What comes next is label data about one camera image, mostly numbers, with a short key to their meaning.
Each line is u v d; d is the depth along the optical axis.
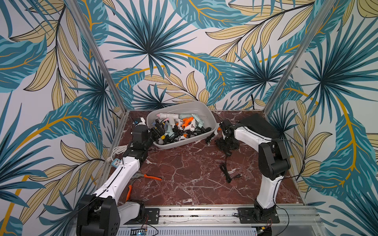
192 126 1.00
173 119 1.04
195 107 1.13
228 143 0.83
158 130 0.73
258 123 1.10
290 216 0.76
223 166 0.90
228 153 0.94
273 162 0.51
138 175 0.86
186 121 1.04
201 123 1.04
